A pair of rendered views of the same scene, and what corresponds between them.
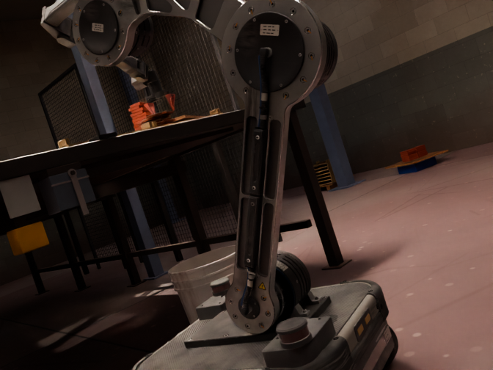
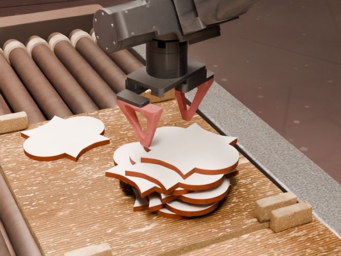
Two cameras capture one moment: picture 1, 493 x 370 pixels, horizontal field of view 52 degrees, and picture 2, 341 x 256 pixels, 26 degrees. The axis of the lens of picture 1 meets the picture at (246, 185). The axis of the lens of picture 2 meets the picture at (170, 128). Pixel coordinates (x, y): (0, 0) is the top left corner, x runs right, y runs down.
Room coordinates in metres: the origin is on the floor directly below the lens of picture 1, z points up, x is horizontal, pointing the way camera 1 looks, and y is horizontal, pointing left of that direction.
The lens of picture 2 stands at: (2.02, 1.14, 1.52)
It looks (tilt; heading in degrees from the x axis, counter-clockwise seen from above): 28 degrees down; 290
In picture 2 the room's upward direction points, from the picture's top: straight up
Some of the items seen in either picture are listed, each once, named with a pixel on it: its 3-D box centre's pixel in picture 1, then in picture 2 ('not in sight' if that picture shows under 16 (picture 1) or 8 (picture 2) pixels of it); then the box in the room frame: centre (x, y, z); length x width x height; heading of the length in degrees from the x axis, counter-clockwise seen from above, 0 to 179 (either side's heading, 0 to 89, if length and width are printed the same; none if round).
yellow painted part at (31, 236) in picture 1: (20, 215); not in sight; (1.59, 0.71, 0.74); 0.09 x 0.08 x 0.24; 135
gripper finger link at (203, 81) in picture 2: (167, 101); (181, 95); (2.34, 0.23, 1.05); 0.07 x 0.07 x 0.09; 72
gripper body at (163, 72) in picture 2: (155, 89); (166, 58); (2.35, 0.26, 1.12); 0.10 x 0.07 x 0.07; 72
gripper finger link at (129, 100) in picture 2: (154, 107); (150, 113); (2.36, 0.29, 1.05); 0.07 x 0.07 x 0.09; 72
